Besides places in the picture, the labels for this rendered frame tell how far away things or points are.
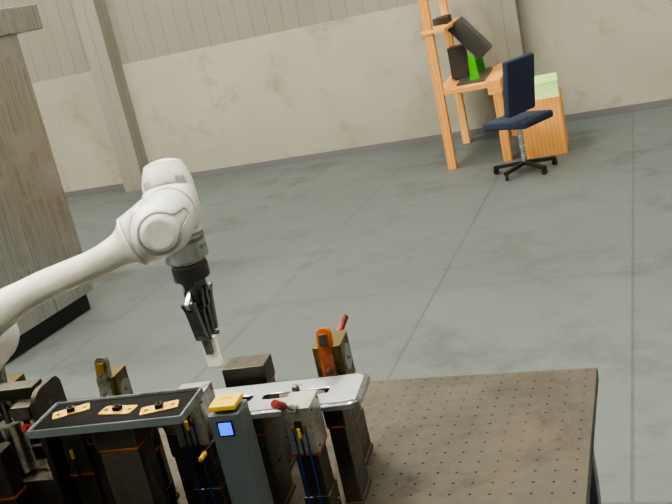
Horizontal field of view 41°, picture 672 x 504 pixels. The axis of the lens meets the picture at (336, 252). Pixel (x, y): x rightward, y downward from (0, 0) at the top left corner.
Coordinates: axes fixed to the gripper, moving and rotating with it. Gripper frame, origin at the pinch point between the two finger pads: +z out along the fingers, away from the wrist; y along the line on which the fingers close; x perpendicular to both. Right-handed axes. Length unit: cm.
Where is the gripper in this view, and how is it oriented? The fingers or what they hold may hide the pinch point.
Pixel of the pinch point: (212, 351)
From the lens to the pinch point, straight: 192.2
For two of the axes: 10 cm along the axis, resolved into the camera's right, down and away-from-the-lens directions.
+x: -9.6, 1.4, 2.5
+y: 1.9, -3.1, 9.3
